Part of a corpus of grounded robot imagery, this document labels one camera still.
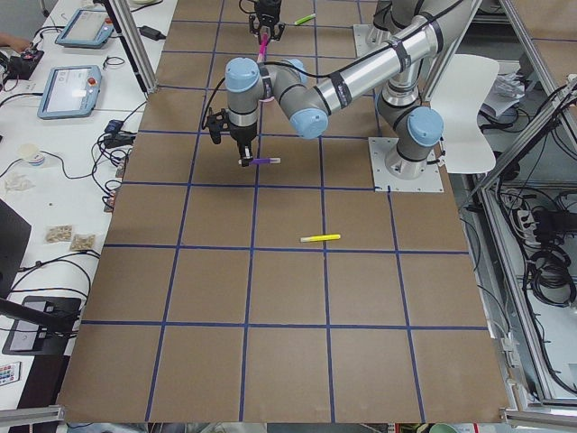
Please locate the green pen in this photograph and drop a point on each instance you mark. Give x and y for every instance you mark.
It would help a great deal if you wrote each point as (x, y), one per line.
(304, 19)

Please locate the white plastic chair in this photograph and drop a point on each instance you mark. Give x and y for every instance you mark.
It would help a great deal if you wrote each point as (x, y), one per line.
(458, 98)

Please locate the far teach pendant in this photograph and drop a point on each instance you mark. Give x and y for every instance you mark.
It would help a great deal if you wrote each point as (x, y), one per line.
(87, 28)

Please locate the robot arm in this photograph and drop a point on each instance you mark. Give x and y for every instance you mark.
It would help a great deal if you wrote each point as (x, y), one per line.
(378, 19)
(414, 30)

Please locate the black monitor stand base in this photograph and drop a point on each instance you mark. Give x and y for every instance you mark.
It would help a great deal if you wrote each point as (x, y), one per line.
(42, 325)

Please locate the black power adapter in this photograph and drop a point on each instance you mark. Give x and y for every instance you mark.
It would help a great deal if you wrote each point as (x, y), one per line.
(151, 33)

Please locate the teach pendant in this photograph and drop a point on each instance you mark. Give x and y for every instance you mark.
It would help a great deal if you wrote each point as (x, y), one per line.
(87, 28)
(70, 92)

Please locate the purple pen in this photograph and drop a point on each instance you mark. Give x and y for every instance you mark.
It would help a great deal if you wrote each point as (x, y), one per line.
(259, 161)

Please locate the snack bag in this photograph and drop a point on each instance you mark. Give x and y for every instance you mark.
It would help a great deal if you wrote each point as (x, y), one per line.
(82, 242)
(58, 234)

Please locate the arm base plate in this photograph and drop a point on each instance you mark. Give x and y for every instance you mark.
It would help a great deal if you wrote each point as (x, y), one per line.
(363, 40)
(393, 174)

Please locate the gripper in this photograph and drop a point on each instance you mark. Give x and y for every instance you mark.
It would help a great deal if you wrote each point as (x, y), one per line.
(266, 9)
(242, 134)

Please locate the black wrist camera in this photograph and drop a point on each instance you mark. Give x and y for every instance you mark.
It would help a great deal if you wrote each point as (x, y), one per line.
(217, 123)

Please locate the near teach pendant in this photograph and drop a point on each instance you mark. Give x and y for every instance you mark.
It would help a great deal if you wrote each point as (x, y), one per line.
(70, 92)

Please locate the pink pen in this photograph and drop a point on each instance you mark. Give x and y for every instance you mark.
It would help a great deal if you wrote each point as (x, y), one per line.
(262, 46)

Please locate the small remote control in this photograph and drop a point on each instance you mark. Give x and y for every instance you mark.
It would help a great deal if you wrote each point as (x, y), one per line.
(10, 373)

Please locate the yellow pen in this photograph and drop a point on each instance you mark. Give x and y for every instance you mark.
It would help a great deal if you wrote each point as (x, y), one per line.
(319, 238)

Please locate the aluminium frame post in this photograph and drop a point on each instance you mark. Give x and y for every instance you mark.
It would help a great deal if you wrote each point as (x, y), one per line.
(124, 25)

